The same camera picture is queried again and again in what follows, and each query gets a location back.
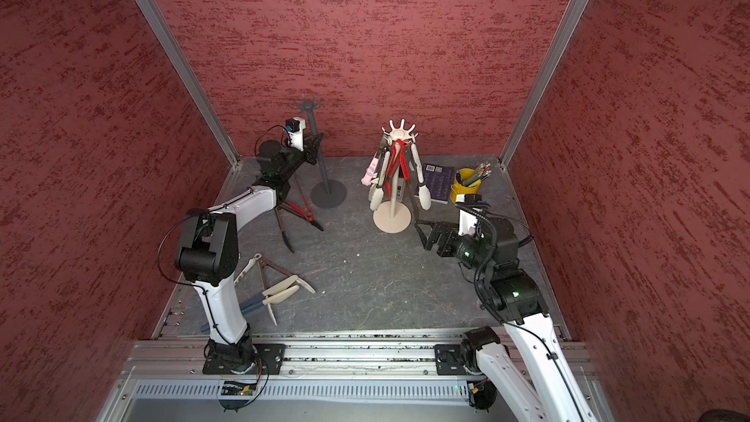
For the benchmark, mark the aluminium corner post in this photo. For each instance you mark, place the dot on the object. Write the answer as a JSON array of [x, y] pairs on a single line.
[[564, 33], [169, 43]]

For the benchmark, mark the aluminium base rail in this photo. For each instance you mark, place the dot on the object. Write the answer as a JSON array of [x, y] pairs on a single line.
[[408, 366]]

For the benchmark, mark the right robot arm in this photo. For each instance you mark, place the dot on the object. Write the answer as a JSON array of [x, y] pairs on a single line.
[[485, 244]]

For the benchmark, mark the dark grey utensil rack stand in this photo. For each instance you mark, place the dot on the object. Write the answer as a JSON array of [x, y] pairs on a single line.
[[327, 194]]

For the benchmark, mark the pink handled tweezers tongs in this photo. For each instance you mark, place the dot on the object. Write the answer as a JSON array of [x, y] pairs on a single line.
[[371, 171]]

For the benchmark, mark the red looped long steel tongs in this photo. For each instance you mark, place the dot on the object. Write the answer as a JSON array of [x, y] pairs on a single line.
[[399, 215]]

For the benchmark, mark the cream utensil rack stand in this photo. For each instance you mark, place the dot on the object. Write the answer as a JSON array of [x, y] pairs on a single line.
[[380, 216]]

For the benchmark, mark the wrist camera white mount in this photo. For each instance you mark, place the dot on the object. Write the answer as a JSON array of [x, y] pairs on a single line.
[[295, 128], [468, 221]]

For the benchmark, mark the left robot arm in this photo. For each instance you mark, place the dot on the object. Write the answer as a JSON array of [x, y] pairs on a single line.
[[208, 252]]

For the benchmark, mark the aluminium corner post right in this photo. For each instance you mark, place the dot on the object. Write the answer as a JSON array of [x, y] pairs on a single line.
[[564, 33]]

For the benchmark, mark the aluminium corner post left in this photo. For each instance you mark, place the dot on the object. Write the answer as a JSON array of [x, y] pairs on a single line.
[[169, 43]]

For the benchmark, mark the yellow metal pencil bucket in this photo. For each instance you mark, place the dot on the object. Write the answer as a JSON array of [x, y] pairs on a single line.
[[457, 189]]

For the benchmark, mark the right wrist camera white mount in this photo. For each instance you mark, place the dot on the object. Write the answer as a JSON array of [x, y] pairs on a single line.
[[468, 221]]

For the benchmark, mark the cream blue handled tongs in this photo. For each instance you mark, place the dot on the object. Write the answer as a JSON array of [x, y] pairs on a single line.
[[275, 299]]

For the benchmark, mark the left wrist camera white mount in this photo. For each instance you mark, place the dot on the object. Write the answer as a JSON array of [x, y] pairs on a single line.
[[295, 128]]

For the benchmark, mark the scalloped steel serving tongs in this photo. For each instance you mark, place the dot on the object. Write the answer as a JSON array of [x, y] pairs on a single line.
[[377, 189]]

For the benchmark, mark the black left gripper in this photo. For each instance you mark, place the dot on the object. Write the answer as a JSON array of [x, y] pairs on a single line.
[[311, 149]]

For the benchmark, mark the small red silicone tongs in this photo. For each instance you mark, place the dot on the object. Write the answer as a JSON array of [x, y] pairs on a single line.
[[396, 161]]

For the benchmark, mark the purple book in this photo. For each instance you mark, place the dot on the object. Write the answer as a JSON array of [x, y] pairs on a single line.
[[439, 180]]

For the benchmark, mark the bundle of pencils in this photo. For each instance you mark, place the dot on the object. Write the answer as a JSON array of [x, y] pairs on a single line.
[[476, 175]]

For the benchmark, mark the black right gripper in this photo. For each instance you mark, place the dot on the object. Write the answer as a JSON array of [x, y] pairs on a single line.
[[449, 230]]

